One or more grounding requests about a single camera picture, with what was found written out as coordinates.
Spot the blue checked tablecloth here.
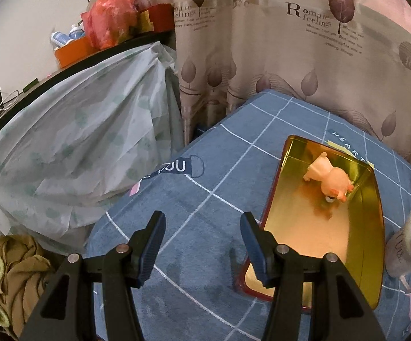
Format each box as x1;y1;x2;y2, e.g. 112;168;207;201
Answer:
86;90;411;340

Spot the orange storage box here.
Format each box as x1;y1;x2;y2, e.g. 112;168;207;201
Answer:
54;36;98;68

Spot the beige leaf print curtain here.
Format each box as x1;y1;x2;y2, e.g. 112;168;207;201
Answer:
94;0;411;193

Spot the red plastic bag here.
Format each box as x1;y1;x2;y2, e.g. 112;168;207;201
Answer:
80;0;139;50

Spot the brown crumpled cloth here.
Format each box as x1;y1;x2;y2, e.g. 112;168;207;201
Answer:
0;235;56;340

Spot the orange rubber toy animal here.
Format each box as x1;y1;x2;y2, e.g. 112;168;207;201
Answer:
303;152;354;202

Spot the pink ceramic mug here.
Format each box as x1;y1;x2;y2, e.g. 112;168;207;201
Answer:
384;228;411;293

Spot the pale green plastic cover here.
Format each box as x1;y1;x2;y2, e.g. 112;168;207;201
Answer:
0;42;184;253

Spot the gold red tin box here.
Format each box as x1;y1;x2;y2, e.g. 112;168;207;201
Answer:
236;135;385;310

